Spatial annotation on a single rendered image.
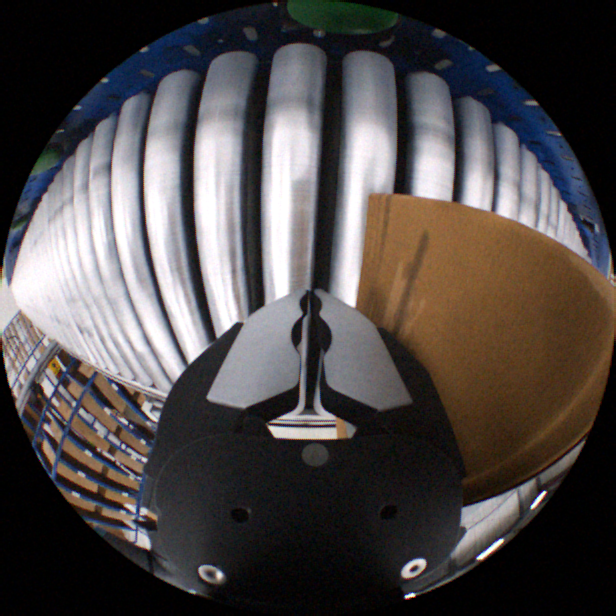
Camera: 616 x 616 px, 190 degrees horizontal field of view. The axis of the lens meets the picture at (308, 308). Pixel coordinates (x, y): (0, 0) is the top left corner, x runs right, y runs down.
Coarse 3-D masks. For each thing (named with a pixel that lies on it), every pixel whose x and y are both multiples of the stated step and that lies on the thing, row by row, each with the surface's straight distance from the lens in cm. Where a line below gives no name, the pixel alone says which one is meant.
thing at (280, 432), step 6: (270, 426) 40; (276, 426) 40; (276, 432) 43; (282, 432) 42; (288, 432) 42; (294, 432) 42; (300, 432) 42; (306, 432) 42; (312, 432) 42; (318, 432) 42; (324, 432) 42; (330, 432) 42; (336, 432) 42; (294, 438) 45; (300, 438) 45; (306, 438) 45; (312, 438) 45; (318, 438) 45; (324, 438) 45; (330, 438) 46; (336, 438) 46
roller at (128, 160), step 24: (144, 96) 30; (120, 120) 30; (144, 120) 28; (120, 144) 27; (144, 144) 27; (120, 168) 26; (120, 192) 26; (120, 216) 26; (144, 216) 26; (120, 240) 26; (144, 240) 26; (144, 264) 26; (144, 288) 27; (144, 312) 28; (168, 336) 30; (168, 360) 33
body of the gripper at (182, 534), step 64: (192, 448) 5; (256, 448) 5; (320, 448) 5; (384, 448) 5; (192, 512) 5; (256, 512) 5; (320, 512) 5; (448, 512) 6; (192, 576) 6; (256, 576) 5; (320, 576) 5; (384, 576) 5
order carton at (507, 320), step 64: (384, 256) 12; (448, 256) 7; (512, 256) 5; (576, 256) 5; (384, 320) 12; (448, 320) 7; (512, 320) 5; (576, 320) 5; (448, 384) 7; (512, 384) 5; (576, 384) 5; (512, 448) 6
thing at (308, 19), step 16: (304, 0) 18; (320, 0) 18; (304, 16) 19; (320, 16) 19; (336, 16) 19; (352, 16) 18; (368, 16) 18; (384, 16) 19; (336, 32) 20; (352, 32) 20; (368, 32) 20
